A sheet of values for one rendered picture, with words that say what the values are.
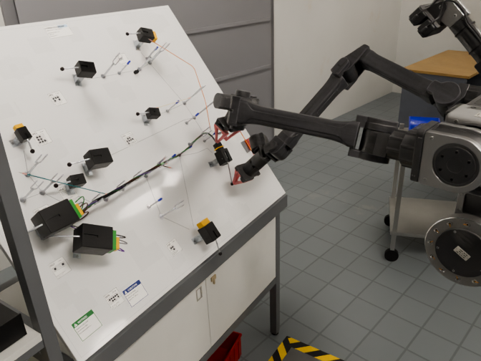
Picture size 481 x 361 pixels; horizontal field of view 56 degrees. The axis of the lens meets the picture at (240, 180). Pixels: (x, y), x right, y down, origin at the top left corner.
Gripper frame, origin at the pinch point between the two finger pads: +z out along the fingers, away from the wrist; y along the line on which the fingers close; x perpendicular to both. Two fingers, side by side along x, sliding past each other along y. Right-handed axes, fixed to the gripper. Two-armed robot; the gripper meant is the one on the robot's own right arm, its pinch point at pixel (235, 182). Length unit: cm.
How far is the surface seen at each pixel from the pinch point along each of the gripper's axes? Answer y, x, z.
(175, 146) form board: 14.9, -22.9, 3.3
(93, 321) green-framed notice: 72, 22, 11
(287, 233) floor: -133, 20, 101
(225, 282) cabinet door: 7.0, 31.0, 27.8
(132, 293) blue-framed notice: 57, 20, 10
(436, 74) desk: -377, -45, 11
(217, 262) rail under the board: 18.9, 23.7, 12.5
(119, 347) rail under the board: 67, 32, 14
